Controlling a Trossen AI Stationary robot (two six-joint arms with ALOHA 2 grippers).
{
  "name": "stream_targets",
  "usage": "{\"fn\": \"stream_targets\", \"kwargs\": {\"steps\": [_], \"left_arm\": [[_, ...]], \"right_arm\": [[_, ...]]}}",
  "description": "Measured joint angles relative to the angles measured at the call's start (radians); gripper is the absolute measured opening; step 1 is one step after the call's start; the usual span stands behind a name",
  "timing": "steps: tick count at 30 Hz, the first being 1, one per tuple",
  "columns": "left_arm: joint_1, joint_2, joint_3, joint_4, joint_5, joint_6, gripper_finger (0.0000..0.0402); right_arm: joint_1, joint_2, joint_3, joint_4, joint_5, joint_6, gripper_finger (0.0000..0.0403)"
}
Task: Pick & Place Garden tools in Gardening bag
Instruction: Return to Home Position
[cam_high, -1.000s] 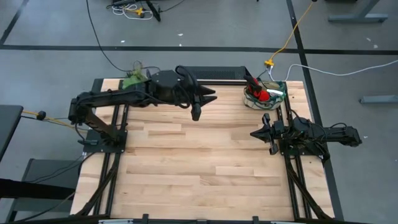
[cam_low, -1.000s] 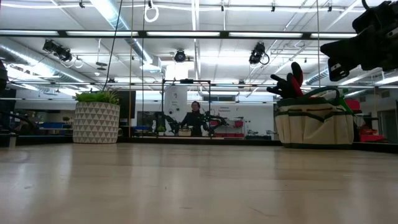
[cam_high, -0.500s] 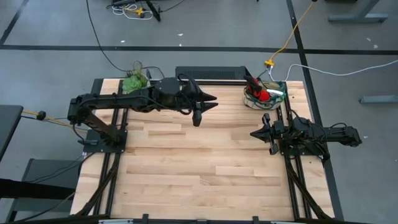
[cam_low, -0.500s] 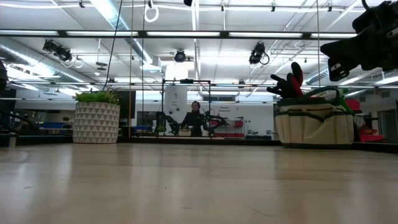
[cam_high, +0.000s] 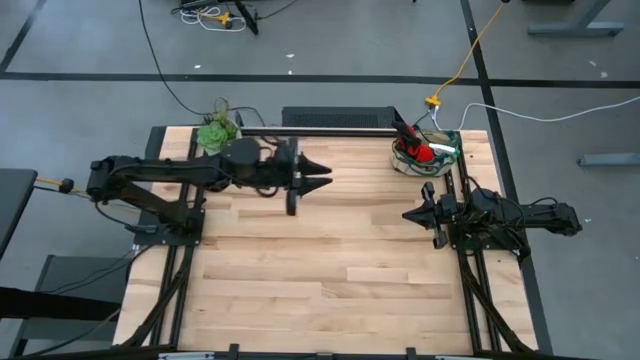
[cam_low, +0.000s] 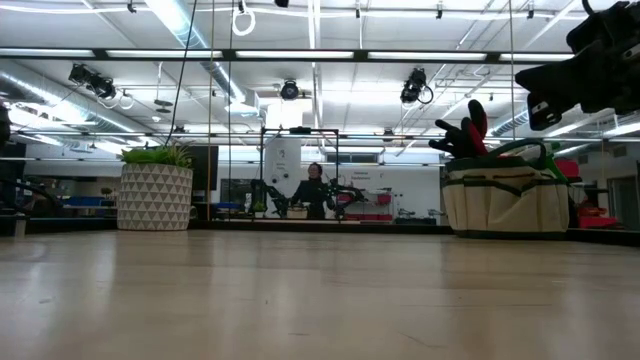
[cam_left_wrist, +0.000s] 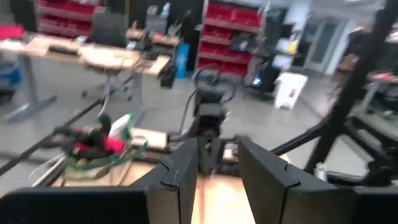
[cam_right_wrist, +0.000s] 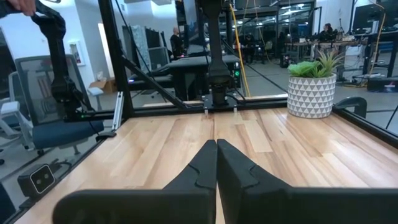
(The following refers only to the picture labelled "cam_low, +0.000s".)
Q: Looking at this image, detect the silver air duct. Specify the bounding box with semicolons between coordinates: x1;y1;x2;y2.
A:
143;0;249;104

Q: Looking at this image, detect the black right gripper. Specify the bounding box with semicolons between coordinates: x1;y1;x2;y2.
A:
514;0;640;116

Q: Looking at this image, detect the white shelf with red bins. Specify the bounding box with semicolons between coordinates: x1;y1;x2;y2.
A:
335;185;395;222

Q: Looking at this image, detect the red storage bin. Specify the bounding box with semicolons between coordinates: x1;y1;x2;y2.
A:
554;158;581;178
577;206;620;230

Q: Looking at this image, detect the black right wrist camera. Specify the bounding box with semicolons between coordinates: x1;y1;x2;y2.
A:
527;98;564;132

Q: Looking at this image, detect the beige canvas gardening bag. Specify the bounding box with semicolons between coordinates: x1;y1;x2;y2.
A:
439;138;572;240

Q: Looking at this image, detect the dark wall board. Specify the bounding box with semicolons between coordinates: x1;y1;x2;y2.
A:
219;178;265;204

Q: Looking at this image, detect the white cable loop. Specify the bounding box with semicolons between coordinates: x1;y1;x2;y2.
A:
231;0;257;38

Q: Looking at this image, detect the white pillar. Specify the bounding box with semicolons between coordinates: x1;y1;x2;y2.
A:
263;137;302;219

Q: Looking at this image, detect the person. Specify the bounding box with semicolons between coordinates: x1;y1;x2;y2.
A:
291;162;337;220

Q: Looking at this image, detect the black and red glove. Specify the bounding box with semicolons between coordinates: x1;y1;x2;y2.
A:
428;98;490;160

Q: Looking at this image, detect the long black cable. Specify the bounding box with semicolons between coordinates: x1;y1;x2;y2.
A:
163;0;200;147

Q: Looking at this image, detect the black table frame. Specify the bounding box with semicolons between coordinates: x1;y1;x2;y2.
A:
24;215;640;247

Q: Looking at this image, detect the black metal frame rig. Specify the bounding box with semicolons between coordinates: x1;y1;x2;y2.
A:
258;126;341;221

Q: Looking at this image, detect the plant in white patterned pot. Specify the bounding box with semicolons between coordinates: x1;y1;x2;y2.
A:
115;142;195;232

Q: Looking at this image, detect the thin black cord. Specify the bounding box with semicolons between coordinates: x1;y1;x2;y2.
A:
508;0;515;139
227;0;234;221

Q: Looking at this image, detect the black frame beam with lights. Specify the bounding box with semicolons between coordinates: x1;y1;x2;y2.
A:
0;48;576;65

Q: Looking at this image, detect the black mounted camera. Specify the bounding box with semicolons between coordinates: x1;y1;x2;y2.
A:
68;63;117;100
399;67;435;106
279;79;300;101

